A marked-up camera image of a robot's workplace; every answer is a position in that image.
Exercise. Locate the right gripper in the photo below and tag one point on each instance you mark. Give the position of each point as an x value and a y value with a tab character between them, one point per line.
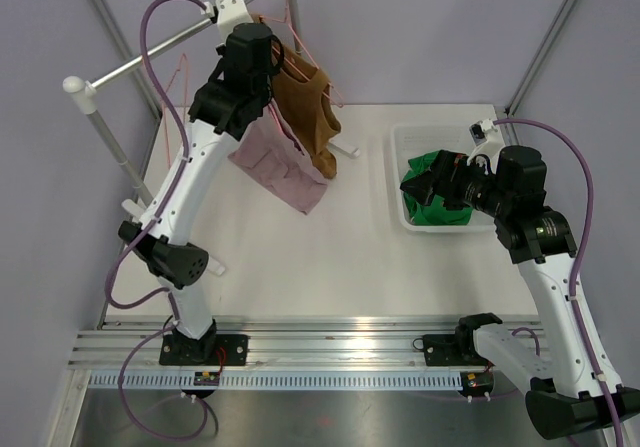
445	178

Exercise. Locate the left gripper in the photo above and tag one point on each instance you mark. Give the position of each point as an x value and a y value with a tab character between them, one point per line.
272	71

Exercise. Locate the pink hanger of mauve top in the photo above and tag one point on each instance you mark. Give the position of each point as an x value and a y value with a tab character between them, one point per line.
280	122

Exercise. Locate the pink hanger of green top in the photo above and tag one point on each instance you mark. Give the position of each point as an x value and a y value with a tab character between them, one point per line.
176	88

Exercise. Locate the mauve tank top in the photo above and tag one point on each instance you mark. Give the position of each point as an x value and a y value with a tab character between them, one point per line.
269	154

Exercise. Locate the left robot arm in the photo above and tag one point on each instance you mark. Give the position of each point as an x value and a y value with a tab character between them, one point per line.
235	95

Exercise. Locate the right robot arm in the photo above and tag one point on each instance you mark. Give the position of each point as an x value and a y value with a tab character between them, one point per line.
577	390

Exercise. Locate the brown tank top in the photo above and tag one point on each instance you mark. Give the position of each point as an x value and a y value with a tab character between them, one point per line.
301	92

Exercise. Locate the pink hanger of brown top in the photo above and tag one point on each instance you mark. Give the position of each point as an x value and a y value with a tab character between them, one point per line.
334	96

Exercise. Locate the white plastic basket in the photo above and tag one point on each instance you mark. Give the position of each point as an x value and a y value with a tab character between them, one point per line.
409	141

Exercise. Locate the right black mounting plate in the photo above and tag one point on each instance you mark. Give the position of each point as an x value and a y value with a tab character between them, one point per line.
445	350

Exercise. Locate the black mounting plate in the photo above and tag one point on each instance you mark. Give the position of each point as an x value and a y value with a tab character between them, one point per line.
445	350
211	350

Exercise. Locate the clothes rack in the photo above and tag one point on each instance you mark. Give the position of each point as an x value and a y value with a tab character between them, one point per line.
82	93

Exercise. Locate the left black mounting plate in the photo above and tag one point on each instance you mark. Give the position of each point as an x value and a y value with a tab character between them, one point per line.
211	350

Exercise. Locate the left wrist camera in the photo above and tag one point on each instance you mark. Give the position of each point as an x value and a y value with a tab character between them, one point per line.
227	15

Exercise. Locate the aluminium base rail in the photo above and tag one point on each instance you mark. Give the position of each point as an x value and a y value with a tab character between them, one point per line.
314	343

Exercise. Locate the left frame post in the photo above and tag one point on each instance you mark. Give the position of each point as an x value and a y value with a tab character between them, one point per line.
108	22

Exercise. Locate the frame post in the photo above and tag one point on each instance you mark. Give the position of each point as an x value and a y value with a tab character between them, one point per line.
545	48
108	22

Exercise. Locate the right frame post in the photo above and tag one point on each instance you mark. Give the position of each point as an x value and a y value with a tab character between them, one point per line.
545	48

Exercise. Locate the white slotted cable duct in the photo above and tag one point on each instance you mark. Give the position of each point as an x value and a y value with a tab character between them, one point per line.
279	381

